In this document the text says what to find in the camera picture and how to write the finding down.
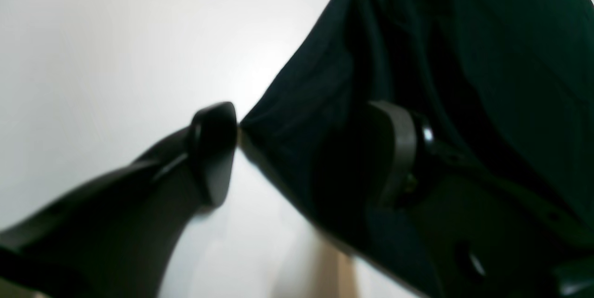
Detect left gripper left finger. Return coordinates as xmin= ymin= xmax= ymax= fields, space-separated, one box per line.
xmin=1 ymin=102 xmax=238 ymax=298

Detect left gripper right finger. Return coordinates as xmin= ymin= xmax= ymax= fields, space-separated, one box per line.
xmin=367 ymin=101 xmax=593 ymax=298

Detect black T-shirt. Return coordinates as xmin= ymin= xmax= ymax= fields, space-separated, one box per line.
xmin=240 ymin=0 xmax=593 ymax=298

